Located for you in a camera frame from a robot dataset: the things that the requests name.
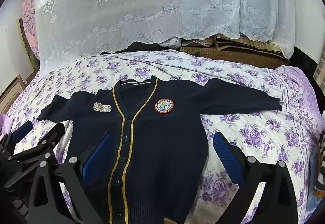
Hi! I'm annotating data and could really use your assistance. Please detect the navy cardigan with yellow trim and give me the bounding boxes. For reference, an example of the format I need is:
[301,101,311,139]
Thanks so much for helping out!
[38,75,283,224]

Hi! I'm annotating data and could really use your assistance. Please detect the purple floral bedsheet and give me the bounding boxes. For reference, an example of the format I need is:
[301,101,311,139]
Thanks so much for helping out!
[5,50,323,224]

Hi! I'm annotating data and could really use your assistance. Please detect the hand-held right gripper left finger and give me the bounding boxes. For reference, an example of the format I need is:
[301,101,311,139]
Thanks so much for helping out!
[27,133,111,224]

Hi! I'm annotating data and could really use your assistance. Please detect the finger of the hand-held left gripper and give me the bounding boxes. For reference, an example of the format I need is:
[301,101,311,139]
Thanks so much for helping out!
[5,122,68,190]
[0,120,34,161]

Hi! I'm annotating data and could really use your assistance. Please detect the wooden cabinet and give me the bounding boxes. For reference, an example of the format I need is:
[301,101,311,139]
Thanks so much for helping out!
[0,74,25,114]

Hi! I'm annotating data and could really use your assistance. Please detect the folded pink cloths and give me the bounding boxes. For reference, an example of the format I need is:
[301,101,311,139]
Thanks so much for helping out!
[162,37,216,49]

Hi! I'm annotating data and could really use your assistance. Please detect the pink floral pillow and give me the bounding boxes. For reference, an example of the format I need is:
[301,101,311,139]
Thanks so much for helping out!
[22,0,40,62]

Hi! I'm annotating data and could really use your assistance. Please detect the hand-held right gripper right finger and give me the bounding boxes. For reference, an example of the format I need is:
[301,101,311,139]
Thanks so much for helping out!
[213,132,299,224]

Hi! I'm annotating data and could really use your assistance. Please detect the white lace cover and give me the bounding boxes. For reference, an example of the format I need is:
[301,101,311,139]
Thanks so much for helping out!
[34,0,296,69]

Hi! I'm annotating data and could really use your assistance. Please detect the light pink cloth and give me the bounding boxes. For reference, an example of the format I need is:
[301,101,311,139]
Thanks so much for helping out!
[0,112,14,139]

